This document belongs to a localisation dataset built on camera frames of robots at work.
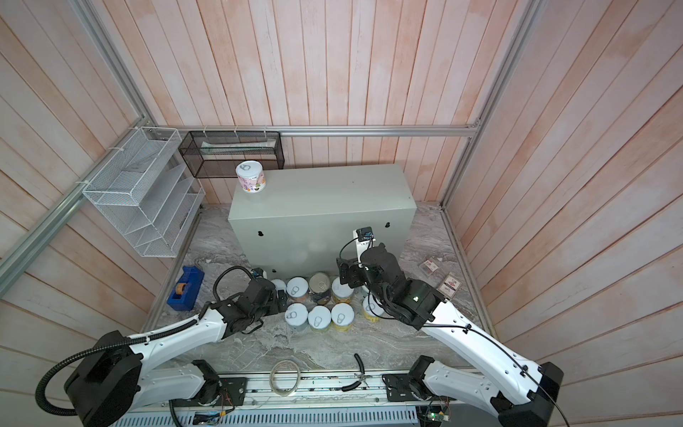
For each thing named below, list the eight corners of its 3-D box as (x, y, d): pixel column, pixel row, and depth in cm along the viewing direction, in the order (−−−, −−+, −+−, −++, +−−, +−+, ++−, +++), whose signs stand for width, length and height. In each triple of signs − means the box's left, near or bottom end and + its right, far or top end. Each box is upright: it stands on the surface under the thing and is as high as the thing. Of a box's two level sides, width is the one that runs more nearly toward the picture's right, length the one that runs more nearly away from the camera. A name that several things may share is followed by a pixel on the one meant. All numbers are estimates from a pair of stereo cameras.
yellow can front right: (331, 331, 86) (331, 325, 82) (331, 309, 90) (331, 302, 86) (354, 331, 86) (354, 325, 82) (353, 309, 90) (353, 302, 86)
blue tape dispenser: (175, 310, 91) (165, 302, 85) (190, 275, 100) (181, 266, 94) (193, 310, 91) (184, 302, 85) (205, 276, 100) (198, 266, 94)
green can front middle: (308, 332, 85) (307, 326, 81) (310, 312, 90) (308, 305, 86) (331, 332, 85) (330, 326, 81) (331, 312, 90) (331, 305, 86)
